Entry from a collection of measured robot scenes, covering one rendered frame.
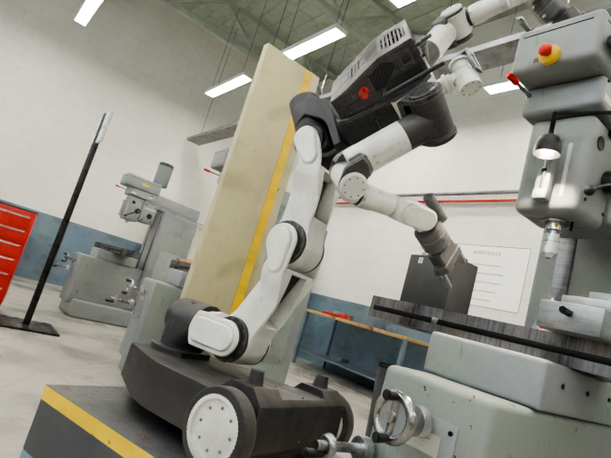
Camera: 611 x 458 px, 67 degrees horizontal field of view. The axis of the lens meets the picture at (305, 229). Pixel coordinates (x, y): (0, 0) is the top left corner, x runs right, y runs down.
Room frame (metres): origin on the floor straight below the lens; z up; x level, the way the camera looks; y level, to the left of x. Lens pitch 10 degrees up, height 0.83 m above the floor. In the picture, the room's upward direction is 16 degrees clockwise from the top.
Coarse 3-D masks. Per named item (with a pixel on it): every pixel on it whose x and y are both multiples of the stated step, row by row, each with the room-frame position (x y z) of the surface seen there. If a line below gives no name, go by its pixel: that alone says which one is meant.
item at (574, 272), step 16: (560, 240) 1.73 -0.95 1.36; (576, 240) 1.68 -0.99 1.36; (592, 240) 1.64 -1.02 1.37; (560, 256) 1.72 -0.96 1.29; (576, 256) 1.67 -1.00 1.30; (592, 256) 1.63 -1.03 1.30; (608, 256) 1.59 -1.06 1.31; (544, 272) 1.76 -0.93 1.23; (560, 272) 1.71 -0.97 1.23; (576, 272) 1.67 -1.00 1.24; (592, 272) 1.62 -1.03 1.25; (608, 272) 1.58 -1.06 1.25; (544, 288) 1.75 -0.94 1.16; (560, 288) 1.70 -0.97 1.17; (576, 288) 1.66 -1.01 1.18; (592, 288) 1.62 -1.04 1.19; (608, 288) 1.57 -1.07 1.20; (528, 304) 1.79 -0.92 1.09; (528, 320) 1.78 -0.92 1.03
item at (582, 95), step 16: (592, 80) 1.25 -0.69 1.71; (608, 80) 1.23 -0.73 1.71; (544, 96) 1.36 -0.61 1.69; (560, 96) 1.32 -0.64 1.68; (576, 96) 1.28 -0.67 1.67; (592, 96) 1.24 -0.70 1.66; (608, 96) 1.25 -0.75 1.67; (528, 112) 1.39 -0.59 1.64; (544, 112) 1.36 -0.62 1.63; (608, 128) 1.34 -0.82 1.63
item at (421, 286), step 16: (416, 256) 1.71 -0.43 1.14; (416, 272) 1.69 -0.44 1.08; (432, 272) 1.63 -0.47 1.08; (464, 272) 1.58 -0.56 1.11; (416, 288) 1.68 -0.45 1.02; (432, 288) 1.61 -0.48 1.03; (448, 288) 1.55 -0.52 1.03; (464, 288) 1.59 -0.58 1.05; (432, 304) 1.60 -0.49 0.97; (448, 304) 1.56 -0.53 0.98; (464, 304) 1.59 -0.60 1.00
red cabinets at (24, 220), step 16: (0, 208) 4.38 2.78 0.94; (16, 208) 4.45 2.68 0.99; (0, 224) 4.40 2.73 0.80; (16, 224) 4.46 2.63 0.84; (32, 224) 4.53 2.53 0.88; (0, 240) 4.42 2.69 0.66; (16, 240) 4.49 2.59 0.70; (0, 256) 4.44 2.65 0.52; (16, 256) 4.51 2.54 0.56; (0, 272) 4.47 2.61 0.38; (0, 288) 4.49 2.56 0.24; (0, 304) 4.53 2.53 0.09
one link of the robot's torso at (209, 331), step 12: (204, 312) 1.54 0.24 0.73; (216, 312) 1.60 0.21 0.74; (192, 324) 1.55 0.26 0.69; (204, 324) 1.52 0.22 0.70; (216, 324) 1.49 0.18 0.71; (228, 324) 1.47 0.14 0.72; (192, 336) 1.54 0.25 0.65; (204, 336) 1.51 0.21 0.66; (216, 336) 1.48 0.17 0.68; (228, 336) 1.45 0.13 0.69; (204, 348) 1.51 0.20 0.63; (216, 348) 1.47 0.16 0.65; (228, 348) 1.46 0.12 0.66
